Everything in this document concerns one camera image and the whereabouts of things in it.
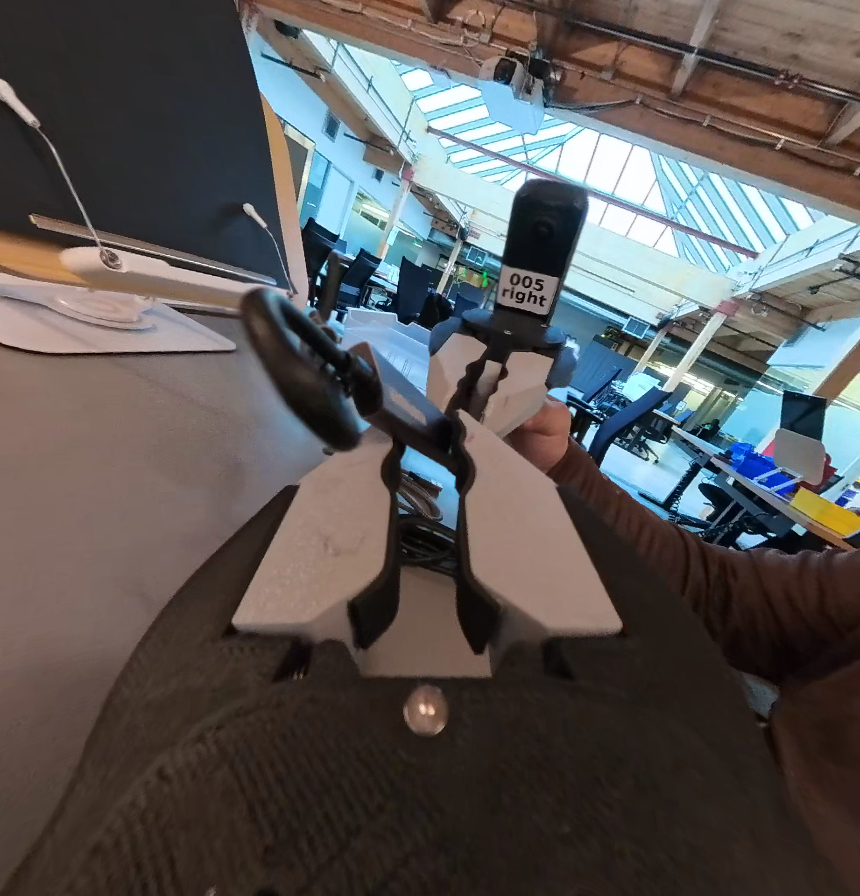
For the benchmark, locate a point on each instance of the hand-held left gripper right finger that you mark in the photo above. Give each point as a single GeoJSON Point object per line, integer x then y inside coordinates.
{"type": "Point", "coordinates": [535, 546]}

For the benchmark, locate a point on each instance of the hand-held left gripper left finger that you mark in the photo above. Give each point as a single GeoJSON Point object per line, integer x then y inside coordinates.
{"type": "Point", "coordinates": [318, 546]}

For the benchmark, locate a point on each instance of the black sheet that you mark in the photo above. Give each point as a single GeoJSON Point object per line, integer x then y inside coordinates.
{"type": "Point", "coordinates": [122, 105]}

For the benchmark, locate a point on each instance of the person's right hand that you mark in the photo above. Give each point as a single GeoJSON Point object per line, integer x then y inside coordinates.
{"type": "Point", "coordinates": [545, 437]}

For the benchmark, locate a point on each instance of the grey usb hub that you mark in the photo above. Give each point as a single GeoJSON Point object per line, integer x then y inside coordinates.
{"type": "Point", "coordinates": [409, 413]}

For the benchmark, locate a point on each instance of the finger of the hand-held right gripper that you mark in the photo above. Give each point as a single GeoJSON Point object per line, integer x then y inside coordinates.
{"type": "Point", "coordinates": [531, 385]}
{"type": "Point", "coordinates": [447, 371]}

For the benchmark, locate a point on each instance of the person's right forearm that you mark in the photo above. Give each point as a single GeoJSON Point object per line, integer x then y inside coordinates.
{"type": "Point", "coordinates": [682, 560]}

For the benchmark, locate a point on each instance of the yellow flat box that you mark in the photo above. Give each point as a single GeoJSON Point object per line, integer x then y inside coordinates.
{"type": "Point", "coordinates": [826, 511]}

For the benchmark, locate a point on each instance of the clear plastic organizer box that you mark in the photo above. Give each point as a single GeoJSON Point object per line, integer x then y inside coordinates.
{"type": "Point", "coordinates": [402, 343]}

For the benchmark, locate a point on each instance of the row of black office chairs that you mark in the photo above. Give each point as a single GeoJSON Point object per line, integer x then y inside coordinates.
{"type": "Point", "coordinates": [416, 287]}

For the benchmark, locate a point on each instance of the long wooden desk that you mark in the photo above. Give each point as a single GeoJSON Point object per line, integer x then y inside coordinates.
{"type": "Point", "coordinates": [752, 493]}

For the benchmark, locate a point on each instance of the blue storage bin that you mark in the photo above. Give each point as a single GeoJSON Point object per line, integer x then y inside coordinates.
{"type": "Point", "coordinates": [752, 462]}

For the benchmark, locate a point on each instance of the black monitor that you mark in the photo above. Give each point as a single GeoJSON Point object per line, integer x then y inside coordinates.
{"type": "Point", "coordinates": [802, 414]}

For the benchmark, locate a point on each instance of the white ceiling projector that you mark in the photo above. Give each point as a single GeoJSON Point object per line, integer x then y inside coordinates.
{"type": "Point", "coordinates": [510, 91]}

